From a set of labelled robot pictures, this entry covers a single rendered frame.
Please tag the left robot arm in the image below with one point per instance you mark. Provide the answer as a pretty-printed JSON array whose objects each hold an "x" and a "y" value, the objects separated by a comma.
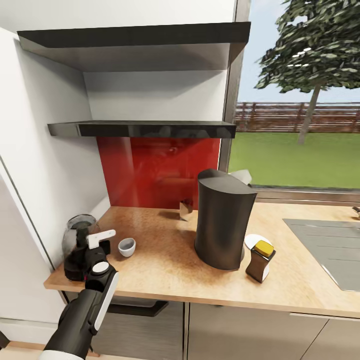
[{"x": 82, "y": 316}]

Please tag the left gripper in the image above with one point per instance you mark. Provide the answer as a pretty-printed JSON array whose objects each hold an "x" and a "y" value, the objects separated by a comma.
[{"x": 83, "y": 254}]

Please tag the electric kettle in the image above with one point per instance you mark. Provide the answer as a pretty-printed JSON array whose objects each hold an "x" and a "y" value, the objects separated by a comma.
[{"x": 77, "y": 232}]

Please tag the coffee cup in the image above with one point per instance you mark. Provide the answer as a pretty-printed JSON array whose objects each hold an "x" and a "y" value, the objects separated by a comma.
[{"x": 127, "y": 247}]

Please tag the paper coffee filter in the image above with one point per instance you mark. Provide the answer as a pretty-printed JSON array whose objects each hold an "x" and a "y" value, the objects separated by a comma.
[{"x": 242, "y": 175}]

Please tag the countertop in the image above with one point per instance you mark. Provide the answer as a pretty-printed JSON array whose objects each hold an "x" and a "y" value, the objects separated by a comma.
[{"x": 166, "y": 266}]

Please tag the bottle of coffee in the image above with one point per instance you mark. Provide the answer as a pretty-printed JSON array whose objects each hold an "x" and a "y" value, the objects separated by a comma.
[{"x": 261, "y": 255}]

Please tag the fixed window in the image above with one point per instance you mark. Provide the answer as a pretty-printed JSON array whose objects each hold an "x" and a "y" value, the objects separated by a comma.
[{"x": 293, "y": 93}]

